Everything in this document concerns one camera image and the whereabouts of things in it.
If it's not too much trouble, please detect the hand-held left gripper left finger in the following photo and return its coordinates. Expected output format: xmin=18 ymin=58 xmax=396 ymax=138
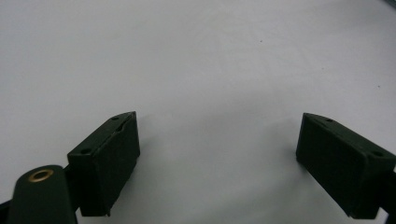
xmin=66 ymin=111 xmax=141 ymax=217

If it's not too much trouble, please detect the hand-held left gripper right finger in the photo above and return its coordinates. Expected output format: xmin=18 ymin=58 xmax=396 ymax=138
xmin=295 ymin=112 xmax=396 ymax=220

